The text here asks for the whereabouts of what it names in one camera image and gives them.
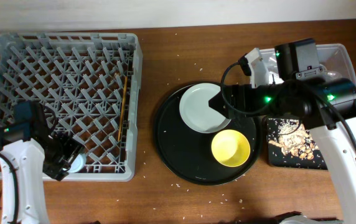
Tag grey dishwasher rack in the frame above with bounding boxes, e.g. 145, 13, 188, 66
0, 32, 143, 182

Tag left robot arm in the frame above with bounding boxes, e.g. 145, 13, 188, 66
0, 101, 84, 223

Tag black rectangular tray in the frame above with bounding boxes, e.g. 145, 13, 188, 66
266, 118, 327, 170

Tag yellow bowl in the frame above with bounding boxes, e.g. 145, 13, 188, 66
211, 129, 251, 167

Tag clear plastic bin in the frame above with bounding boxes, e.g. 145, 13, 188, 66
246, 44, 356, 88

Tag grey plate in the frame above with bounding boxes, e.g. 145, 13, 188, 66
179, 83, 231, 133

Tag food scraps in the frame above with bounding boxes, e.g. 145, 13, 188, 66
268, 118, 319, 160

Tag blue cup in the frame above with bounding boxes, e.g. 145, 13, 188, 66
67, 153, 87, 173

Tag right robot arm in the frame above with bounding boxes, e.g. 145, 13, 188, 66
208, 39, 356, 223

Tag round black tray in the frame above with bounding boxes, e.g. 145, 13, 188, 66
153, 83, 263, 185

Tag wooden chopstick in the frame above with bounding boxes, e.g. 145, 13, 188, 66
118, 77, 128, 141

